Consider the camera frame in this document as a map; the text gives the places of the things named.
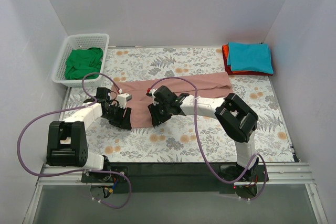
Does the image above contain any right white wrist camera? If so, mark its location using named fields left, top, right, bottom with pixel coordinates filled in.
left=146, top=88, right=160, bottom=105

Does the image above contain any purple cable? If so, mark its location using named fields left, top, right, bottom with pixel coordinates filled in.
left=17, top=72, right=132, bottom=209
left=148, top=77, right=269, bottom=201

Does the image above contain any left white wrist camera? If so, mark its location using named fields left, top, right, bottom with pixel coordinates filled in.
left=115, top=93, right=132, bottom=109

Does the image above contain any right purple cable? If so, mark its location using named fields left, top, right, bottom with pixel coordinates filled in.
left=148, top=77, right=269, bottom=201

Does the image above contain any orange folded t shirt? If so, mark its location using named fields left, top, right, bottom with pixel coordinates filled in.
left=222, top=44, right=253, bottom=74

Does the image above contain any pink t shirt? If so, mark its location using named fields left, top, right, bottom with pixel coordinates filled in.
left=117, top=72, right=233, bottom=129

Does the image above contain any aluminium rail frame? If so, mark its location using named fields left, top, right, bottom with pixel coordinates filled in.
left=24, top=163, right=327, bottom=223

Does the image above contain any blue folded t shirt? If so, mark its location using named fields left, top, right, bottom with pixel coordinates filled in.
left=228, top=42, right=274, bottom=75

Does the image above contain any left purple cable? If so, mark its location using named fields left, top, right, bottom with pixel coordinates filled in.
left=17, top=72, right=132, bottom=209

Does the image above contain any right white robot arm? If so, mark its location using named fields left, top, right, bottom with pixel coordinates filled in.
left=147, top=86, right=258, bottom=181

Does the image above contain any green t shirt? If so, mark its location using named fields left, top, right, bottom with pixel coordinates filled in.
left=65, top=47, right=103, bottom=80

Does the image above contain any white plastic basket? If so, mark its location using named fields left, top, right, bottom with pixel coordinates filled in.
left=52, top=33, right=110, bottom=88

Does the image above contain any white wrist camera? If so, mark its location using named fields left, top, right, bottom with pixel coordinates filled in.
left=115, top=93, right=132, bottom=109
left=146, top=88, right=160, bottom=105

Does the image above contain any floral table mat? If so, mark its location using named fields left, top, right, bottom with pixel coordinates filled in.
left=51, top=47, right=295, bottom=163

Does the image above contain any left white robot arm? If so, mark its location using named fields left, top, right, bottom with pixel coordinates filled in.
left=46, top=88, right=132, bottom=182

